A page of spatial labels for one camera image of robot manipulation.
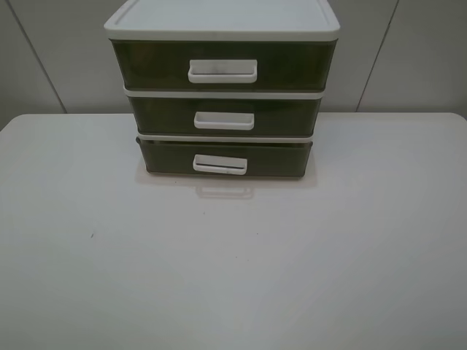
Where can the dark translucent drawer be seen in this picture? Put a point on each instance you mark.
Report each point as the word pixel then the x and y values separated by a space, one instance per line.
pixel 225 117
pixel 282 66
pixel 277 160

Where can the white plastic drawer cabinet frame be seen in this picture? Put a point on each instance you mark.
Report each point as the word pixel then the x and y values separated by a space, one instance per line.
pixel 224 21

